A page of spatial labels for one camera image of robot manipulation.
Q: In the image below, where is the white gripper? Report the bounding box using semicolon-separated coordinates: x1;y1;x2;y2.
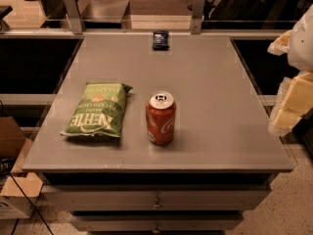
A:
267;5;313;136

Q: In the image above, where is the red soda can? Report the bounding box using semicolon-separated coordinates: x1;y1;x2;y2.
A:
146;91;176;145

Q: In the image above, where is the grey upper drawer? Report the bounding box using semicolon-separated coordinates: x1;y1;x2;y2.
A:
42;185;271;212

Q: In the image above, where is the grey drawer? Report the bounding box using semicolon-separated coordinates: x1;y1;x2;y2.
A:
42;185;271;212
70;211;243;232

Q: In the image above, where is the green kettle chips bag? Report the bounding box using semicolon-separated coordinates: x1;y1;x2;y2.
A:
61;81;132;138

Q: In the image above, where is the grey lower drawer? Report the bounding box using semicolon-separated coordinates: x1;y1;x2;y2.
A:
70;211;243;232

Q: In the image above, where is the cardboard box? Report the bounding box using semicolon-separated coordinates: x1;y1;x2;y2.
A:
0;117;43;219

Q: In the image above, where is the right metal bracket post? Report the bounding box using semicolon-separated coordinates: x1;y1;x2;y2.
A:
190;0;204;34

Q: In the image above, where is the metal bracket post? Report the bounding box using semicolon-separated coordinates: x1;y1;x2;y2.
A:
190;0;204;34
64;0;84;34

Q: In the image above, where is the left metal bracket post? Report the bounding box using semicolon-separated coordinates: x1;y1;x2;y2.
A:
64;0;84;34

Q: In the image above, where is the black cable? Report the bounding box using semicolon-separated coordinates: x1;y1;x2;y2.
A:
0;157;55;235

